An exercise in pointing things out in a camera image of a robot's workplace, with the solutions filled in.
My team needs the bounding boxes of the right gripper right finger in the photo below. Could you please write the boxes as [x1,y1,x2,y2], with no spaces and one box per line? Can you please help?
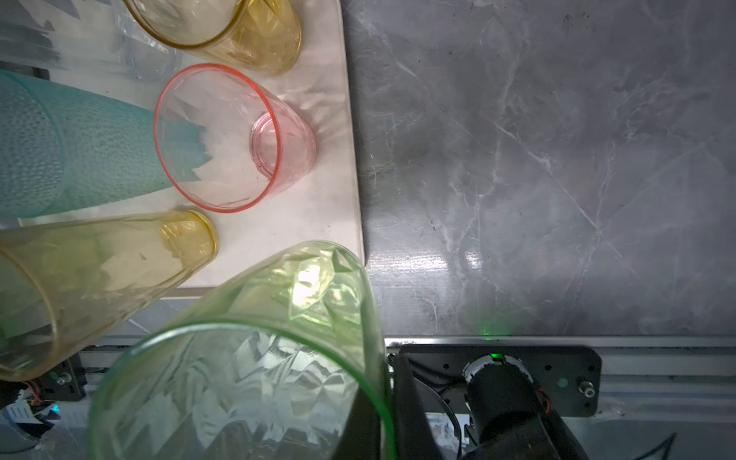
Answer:
[392,355,443,460]

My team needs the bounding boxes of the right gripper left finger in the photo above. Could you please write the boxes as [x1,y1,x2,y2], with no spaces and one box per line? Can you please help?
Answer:
[332,390,381,460]

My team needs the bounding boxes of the short green tumbler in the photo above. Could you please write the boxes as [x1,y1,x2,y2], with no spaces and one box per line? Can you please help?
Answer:
[87,241,392,459]

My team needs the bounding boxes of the beige plastic tray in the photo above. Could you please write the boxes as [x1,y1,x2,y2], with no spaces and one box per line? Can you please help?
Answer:
[46,1,363,297]

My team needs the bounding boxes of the pink tumbler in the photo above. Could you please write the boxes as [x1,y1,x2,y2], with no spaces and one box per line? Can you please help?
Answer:
[153,63,317,214]

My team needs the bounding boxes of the tall yellow tumbler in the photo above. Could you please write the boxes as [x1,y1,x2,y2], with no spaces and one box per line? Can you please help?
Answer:
[1,210,220,381]

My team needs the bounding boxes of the short yellow tumbler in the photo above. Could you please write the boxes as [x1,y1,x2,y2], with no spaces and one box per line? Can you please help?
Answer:
[126,0,302,76]

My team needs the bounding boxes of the teal dotted tumbler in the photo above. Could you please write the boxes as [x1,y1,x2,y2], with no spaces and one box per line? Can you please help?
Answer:
[1,71,172,219]

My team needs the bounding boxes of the clear glass tumbler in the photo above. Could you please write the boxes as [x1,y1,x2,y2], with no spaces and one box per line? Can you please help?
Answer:
[112,1,181,82]

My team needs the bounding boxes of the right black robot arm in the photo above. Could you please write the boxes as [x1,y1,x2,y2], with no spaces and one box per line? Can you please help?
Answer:
[333,344,603,459]

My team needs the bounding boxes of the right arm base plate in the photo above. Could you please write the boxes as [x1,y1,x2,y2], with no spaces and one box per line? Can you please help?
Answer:
[387,338,602,418]

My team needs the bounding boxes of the aluminium front rail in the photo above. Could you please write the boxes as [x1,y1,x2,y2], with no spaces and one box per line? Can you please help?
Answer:
[79,334,736,427]

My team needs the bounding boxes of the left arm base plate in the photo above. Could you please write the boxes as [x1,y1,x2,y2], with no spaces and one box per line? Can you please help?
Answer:
[36,354,86,402]

